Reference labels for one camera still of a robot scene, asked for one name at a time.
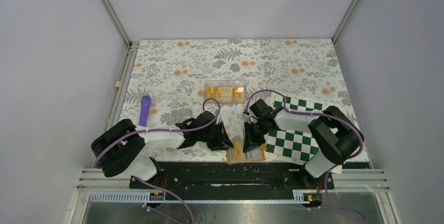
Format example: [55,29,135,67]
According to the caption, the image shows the gold VIP card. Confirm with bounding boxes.
[227,145,245,164]

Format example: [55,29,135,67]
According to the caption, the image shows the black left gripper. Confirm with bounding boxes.
[198,122,234,151]

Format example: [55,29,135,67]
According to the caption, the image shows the aluminium frame rails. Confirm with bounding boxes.
[77,169,131,190]

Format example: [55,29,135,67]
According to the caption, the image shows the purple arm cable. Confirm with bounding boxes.
[244,89,367,222]
[93,98,222,224]

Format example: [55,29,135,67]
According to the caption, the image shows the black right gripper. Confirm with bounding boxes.
[243,119,269,153]

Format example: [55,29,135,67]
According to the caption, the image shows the green white chessboard mat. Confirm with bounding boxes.
[264,95,343,165]

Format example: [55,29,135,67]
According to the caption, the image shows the clear box of orange blocks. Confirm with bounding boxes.
[204,80,247,104]

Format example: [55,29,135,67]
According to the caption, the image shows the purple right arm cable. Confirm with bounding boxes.
[244,89,367,222]

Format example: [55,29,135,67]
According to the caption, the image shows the floral patterned table mat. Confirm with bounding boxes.
[116,38,370,163]

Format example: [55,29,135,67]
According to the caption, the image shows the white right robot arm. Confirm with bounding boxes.
[244,99,364,188]

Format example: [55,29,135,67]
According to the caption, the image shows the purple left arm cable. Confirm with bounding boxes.
[93,98,222,224]

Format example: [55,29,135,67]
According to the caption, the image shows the orange leather card holder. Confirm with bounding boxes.
[226,140,266,164]

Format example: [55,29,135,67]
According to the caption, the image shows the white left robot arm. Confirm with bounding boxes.
[91,111,234,188]

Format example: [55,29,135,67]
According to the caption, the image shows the white slotted cable duct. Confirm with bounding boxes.
[89,190,321,205]

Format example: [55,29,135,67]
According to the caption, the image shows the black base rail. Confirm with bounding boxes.
[149,162,335,200]

